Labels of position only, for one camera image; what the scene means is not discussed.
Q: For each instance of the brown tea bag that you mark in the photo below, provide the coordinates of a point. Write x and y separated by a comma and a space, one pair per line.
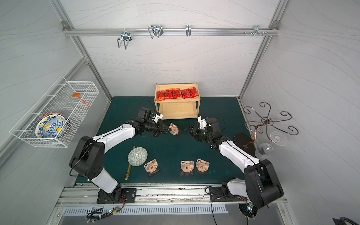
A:
174, 129
202, 166
152, 167
187, 168

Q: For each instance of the white vent strip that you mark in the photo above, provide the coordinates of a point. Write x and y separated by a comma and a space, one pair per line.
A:
197, 209

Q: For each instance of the green patterned bowl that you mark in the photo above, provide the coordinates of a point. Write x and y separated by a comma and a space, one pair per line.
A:
137, 156

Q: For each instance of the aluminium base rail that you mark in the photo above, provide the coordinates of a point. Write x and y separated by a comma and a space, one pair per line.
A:
85, 194

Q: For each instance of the small metal hook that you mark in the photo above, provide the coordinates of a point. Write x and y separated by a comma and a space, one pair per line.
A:
188, 30

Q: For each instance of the red tea bag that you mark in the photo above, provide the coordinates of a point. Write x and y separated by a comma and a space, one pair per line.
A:
185, 94
176, 94
161, 95
169, 94
193, 92

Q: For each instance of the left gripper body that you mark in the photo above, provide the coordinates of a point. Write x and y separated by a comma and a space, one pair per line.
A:
157, 128

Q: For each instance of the metal double hook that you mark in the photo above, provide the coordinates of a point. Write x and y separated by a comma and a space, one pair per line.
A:
124, 39

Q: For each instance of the metal clamp hook right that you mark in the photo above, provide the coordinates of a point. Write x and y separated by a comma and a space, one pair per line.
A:
256, 32

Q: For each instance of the blue yellow patterned plate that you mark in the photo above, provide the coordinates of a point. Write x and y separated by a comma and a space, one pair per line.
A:
51, 126

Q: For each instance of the aluminium top rail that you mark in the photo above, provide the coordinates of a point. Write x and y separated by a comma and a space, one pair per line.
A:
168, 32

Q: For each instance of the green table mat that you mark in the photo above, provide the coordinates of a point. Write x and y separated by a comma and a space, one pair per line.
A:
170, 150

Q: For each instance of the metal loop hook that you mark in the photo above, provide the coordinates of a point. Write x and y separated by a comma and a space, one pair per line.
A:
155, 31

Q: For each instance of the round floor port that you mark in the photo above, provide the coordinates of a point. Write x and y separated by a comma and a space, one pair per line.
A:
248, 210

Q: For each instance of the metal scroll glass holder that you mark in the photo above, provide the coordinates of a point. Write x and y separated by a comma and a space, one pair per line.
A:
258, 127

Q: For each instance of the orange spatula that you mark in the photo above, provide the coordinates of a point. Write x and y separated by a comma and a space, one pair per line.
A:
77, 95

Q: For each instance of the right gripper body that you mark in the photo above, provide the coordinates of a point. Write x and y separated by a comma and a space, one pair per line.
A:
197, 133

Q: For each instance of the wine glass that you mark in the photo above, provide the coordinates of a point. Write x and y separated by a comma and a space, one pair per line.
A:
265, 150

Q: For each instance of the gold knife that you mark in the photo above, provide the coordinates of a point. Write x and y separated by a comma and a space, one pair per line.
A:
129, 167

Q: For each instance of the wooden two-tier shelf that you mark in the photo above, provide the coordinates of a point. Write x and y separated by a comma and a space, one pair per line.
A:
174, 109

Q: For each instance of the white wire basket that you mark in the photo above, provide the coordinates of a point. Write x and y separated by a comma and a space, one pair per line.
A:
57, 99

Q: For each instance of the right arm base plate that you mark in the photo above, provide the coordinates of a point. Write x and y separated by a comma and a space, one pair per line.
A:
220, 194

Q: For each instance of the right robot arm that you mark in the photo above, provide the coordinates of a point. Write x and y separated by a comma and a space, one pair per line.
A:
260, 185

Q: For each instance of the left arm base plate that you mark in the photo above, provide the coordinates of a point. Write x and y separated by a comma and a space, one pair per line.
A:
120, 195

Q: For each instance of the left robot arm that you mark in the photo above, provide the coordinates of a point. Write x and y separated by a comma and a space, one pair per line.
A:
89, 155

